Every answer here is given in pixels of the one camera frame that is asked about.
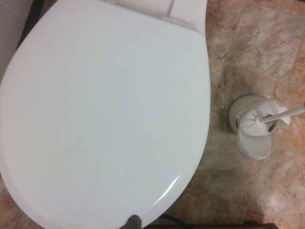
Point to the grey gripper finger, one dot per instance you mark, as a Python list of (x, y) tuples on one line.
[(132, 222)]

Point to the white toilet seat lid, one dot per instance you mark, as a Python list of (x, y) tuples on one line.
[(100, 114)]

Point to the white toilet brush holder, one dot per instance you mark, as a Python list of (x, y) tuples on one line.
[(255, 148)]

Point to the white toilet brush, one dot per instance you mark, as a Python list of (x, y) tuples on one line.
[(256, 122)]

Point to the white toilet lid hinge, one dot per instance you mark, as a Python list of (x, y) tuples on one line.
[(175, 20)]

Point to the white porcelain toilet bowl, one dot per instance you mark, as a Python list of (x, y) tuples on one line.
[(194, 16)]

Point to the black baseboard strip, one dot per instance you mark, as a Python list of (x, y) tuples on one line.
[(33, 21)]

